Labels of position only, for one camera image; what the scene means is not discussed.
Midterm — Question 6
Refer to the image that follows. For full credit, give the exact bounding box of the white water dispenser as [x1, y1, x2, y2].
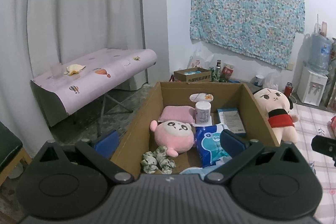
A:
[297, 67, 327, 106]

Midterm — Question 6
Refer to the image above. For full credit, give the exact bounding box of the grey curtain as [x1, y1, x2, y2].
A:
[1, 0, 143, 155]

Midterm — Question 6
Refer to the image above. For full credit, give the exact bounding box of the pink covered folding table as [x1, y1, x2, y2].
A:
[31, 48, 157, 127]

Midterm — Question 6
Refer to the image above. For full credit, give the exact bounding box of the white oval slipper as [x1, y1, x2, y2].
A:
[189, 93, 214, 103]

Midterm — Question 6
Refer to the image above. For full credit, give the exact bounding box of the small brown cardboard box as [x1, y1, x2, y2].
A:
[173, 67, 212, 83]

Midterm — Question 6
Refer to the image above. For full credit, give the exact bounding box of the red thermos bottle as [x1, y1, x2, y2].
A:
[284, 82, 293, 98]

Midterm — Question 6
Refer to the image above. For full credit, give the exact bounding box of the white cup on floor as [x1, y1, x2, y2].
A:
[254, 75, 264, 86]

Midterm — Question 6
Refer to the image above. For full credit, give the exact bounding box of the light blue towel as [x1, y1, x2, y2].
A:
[180, 167, 208, 178]

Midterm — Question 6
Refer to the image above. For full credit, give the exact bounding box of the white plastic bag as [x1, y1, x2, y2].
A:
[262, 72, 282, 90]

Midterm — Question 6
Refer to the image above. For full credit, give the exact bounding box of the pink round plush toy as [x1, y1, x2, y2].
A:
[150, 120, 194, 157]

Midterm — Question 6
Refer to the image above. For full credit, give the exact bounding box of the patterned folded board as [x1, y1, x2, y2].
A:
[323, 37, 335, 109]

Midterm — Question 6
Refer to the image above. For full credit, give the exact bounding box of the large brown cardboard box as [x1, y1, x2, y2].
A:
[111, 82, 279, 177]

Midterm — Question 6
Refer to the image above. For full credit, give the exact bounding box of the blue white cardboard box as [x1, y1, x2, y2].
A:
[218, 108, 246, 137]

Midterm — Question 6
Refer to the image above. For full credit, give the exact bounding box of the blue water jug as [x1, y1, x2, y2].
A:
[307, 34, 333, 75]

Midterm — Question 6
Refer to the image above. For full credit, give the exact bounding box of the green floral scrunchie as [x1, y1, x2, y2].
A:
[140, 146, 176, 174]

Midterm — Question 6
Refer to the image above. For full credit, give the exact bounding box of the cream doll red shirt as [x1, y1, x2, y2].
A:
[253, 88, 299, 144]

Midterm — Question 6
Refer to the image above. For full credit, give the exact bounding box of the floral teal wall cloth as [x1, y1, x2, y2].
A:
[190, 0, 305, 69]

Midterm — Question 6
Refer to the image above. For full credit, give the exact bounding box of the blue tissue pack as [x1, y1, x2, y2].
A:
[194, 124, 231, 168]

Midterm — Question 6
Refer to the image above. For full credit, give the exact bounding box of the wooden chair green seat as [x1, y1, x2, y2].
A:
[0, 123, 32, 185]

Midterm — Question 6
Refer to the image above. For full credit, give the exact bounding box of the yellow cloth on table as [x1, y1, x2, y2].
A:
[64, 64, 86, 76]

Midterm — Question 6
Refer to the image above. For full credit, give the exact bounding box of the green glass bottle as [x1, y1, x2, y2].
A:
[209, 59, 222, 82]

